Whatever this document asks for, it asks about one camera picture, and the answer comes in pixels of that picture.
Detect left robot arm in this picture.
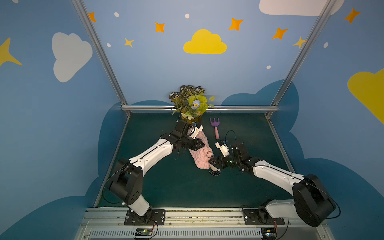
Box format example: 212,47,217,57
106,120,205,218

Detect white plush cat keychain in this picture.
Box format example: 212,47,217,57
209,169,221,177

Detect purple pink toy rake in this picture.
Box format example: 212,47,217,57
210,118,220,140

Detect front aluminium rail base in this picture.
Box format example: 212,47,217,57
75,207,334,240

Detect left controller board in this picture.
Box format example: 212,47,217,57
135,229,154,238

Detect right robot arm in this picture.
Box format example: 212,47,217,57
209,141,339,227

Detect aluminium frame rail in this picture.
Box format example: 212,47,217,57
121,105,279,112

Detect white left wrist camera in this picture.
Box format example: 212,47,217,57
188,126,204,139

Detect right controller board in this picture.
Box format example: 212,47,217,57
261,228,277,240

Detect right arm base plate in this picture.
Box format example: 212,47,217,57
242,209,285,226

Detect pink fluffy zipper bag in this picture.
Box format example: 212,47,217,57
189,132,213,170

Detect controller board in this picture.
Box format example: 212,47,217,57
261,228,277,240
135,229,154,238

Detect artificial flowers in vase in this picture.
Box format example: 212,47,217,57
169,85,216,123

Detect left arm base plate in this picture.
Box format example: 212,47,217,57
124,209,166,226

